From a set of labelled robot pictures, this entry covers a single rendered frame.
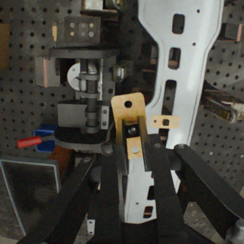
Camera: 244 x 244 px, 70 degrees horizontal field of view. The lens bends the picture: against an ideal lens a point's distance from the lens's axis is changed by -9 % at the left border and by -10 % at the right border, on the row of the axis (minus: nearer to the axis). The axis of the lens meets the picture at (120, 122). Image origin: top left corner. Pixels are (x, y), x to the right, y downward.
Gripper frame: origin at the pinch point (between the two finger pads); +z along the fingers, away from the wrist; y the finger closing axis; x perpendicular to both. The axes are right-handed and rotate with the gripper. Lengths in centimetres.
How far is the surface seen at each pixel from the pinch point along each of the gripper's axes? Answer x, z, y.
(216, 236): -241, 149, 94
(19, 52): 19, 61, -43
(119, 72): 5.3, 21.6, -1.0
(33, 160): -9.5, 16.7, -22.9
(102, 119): -2.5, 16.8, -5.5
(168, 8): 18.5, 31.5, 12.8
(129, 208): -44, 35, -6
